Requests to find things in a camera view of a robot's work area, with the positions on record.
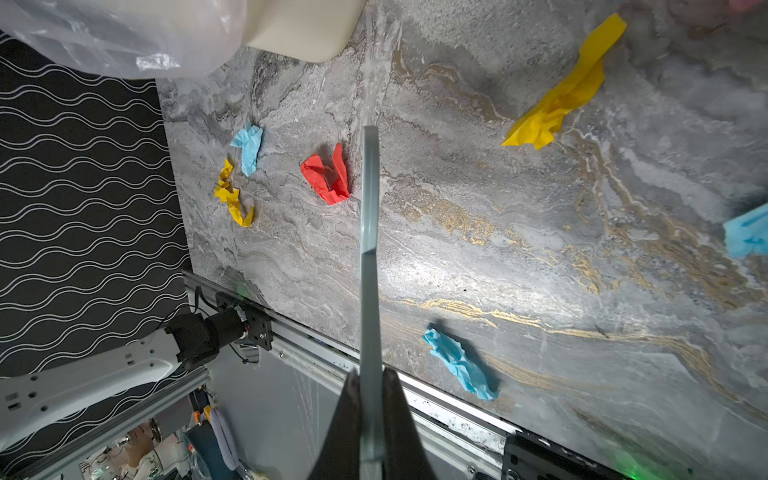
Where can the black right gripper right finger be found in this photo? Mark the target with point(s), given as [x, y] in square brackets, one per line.
[405, 457]

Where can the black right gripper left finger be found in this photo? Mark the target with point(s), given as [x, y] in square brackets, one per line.
[339, 457]

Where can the cream plastic waste bin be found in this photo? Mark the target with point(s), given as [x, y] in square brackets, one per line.
[307, 30]

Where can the clear plastic bin liner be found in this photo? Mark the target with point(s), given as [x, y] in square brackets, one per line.
[130, 39]

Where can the yellow paper scrap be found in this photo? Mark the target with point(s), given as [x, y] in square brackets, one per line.
[540, 124]
[230, 196]

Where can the red paper scrap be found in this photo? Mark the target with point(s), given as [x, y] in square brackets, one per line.
[330, 182]

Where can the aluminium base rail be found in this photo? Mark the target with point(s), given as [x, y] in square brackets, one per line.
[413, 417]

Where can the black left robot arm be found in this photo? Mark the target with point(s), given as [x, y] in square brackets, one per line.
[31, 402]

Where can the light blue paper scrap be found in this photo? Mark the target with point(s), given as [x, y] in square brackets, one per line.
[248, 140]

